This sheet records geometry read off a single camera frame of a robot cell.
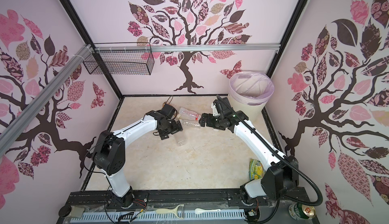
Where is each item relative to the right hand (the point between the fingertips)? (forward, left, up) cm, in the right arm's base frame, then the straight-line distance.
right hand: (206, 120), depth 80 cm
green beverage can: (-40, -38, -12) cm, 56 cm away
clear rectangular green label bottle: (-1, +16, -18) cm, 24 cm away
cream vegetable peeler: (-39, +23, -19) cm, 49 cm away
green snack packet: (-21, -27, -19) cm, 39 cm away
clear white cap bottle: (+11, +12, -18) cm, 25 cm away
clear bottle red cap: (+17, +13, -16) cm, 27 cm away
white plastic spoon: (-39, +5, -21) cm, 44 cm away
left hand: (-1, +18, -13) cm, 22 cm away
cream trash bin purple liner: (+29, -31, -7) cm, 43 cm away
